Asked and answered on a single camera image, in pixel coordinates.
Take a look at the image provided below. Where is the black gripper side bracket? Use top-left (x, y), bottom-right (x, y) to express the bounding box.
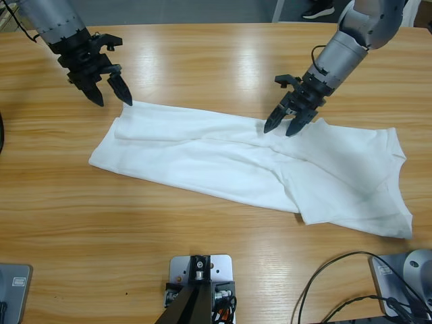
top-left (91, 32), bottom-right (124, 52)
top-left (274, 74), bottom-right (304, 91)

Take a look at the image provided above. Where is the wooden pallet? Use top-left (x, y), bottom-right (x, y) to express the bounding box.
top-left (0, 1), bottom-right (21, 33)

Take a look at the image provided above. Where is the white t-shirt with black logo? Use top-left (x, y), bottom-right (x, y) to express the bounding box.
top-left (88, 100), bottom-right (414, 240)

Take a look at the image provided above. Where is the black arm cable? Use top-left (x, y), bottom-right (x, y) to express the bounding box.
top-left (5, 0), bottom-right (43, 45)
top-left (310, 45), bottom-right (327, 72)

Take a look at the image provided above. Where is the black clamp with silver knob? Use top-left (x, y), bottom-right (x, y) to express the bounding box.
top-left (164, 282), bottom-right (185, 308)
top-left (211, 279), bottom-right (237, 317)

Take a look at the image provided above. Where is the black sneaker with white sole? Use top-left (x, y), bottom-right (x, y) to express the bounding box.
top-left (300, 0), bottom-right (335, 20)

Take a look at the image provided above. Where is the white bag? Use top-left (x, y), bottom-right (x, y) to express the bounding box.
top-left (401, 0), bottom-right (423, 28)

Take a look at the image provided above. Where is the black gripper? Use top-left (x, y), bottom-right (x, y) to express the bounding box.
top-left (263, 76), bottom-right (333, 137)
top-left (50, 28), bottom-right (134, 107)

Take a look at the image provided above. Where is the thin dark cable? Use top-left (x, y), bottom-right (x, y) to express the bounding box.
top-left (317, 295), bottom-right (406, 324)

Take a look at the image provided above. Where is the white mount block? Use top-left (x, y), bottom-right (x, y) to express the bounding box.
top-left (168, 254), bottom-right (237, 324)

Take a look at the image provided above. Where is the black and orange cable bundle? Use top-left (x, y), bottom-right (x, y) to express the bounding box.
top-left (212, 296), bottom-right (239, 324)

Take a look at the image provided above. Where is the white metal pole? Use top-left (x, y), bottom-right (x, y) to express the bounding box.
top-left (271, 0), bottom-right (285, 22)

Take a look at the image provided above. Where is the dark camera post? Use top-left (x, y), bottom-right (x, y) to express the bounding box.
top-left (157, 255), bottom-right (214, 324)

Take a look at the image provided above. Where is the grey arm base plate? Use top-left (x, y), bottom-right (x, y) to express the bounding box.
top-left (0, 263), bottom-right (34, 324)
top-left (368, 253), bottom-right (432, 319)

